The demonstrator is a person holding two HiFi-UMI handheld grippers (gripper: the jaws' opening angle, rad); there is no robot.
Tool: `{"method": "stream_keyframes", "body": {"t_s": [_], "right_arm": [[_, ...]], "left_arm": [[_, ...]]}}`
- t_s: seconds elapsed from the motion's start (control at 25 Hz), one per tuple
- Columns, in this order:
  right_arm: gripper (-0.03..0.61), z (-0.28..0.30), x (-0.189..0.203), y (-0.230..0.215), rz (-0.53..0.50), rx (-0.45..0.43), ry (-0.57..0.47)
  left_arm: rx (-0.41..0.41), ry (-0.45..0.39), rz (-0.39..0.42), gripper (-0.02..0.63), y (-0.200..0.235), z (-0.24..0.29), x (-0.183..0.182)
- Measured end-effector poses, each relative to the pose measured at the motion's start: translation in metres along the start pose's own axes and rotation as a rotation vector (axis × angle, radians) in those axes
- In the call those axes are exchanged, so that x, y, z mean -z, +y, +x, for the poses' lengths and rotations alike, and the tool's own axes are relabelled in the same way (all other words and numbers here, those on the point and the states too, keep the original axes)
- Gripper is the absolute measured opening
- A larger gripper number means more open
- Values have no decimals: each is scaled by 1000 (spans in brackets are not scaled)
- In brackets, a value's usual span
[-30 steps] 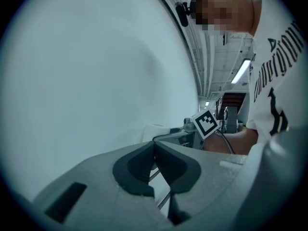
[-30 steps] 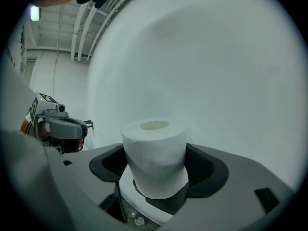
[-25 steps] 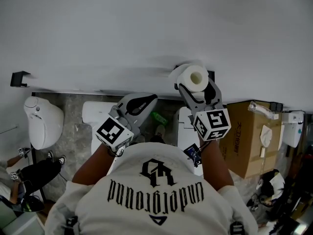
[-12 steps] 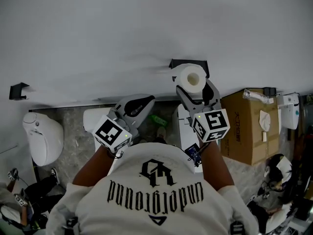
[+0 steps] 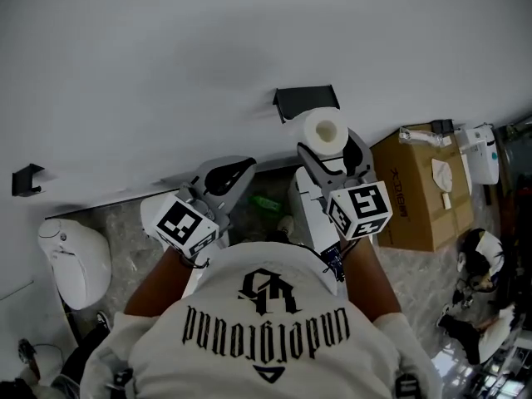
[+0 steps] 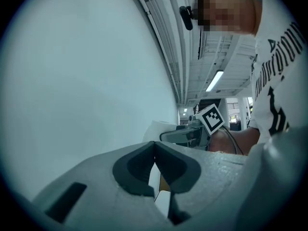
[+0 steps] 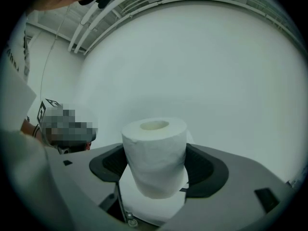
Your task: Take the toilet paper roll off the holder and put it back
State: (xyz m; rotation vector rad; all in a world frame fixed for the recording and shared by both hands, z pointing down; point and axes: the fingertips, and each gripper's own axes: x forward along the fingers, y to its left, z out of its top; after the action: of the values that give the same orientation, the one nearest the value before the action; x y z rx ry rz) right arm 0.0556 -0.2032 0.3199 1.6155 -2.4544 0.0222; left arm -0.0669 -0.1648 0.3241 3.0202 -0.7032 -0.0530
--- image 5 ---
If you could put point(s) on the white toilet paper roll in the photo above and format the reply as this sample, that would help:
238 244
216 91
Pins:
312 128

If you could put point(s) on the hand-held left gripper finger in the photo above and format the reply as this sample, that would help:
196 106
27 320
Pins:
226 161
239 191

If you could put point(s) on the blue circuit board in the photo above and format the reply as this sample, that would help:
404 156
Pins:
333 258

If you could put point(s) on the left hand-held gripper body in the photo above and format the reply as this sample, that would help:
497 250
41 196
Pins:
183 227

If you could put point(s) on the white toilet with closed lid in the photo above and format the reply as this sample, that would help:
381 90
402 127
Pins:
77 264

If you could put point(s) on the person's dark shoe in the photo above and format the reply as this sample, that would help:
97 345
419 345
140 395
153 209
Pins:
103 319

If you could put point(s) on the black wall-mounted paper holder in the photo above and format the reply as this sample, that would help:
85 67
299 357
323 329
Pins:
305 97

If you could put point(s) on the white plastic appliance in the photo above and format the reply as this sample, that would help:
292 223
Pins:
482 156

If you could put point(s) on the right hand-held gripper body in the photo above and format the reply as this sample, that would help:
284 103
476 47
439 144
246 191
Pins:
359 210

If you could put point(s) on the person's black trousers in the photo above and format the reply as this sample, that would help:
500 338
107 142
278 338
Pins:
81 356

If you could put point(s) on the green plastic bottle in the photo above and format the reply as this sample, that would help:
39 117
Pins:
264 203

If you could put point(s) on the clear plastic bag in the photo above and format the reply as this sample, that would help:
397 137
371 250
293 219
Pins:
417 136

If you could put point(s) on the white printed shirt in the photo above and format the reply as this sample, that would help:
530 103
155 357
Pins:
257 347

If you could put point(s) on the person's right forearm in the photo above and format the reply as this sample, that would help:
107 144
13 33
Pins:
367 277

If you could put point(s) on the small black wall-mounted holder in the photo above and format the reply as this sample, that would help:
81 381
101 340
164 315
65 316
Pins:
23 179

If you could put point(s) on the white crumpled paper piece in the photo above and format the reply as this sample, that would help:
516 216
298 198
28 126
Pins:
441 173

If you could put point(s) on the person's white shoe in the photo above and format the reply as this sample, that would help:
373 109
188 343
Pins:
286 225

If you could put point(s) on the large cardboard box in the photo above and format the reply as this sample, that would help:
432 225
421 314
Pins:
415 181

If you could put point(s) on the small white card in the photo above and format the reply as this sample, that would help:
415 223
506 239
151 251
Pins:
446 201

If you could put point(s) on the person's left forearm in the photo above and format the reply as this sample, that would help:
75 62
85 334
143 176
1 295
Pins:
164 283

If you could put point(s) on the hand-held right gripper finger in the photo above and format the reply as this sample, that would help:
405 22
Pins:
365 158
318 168

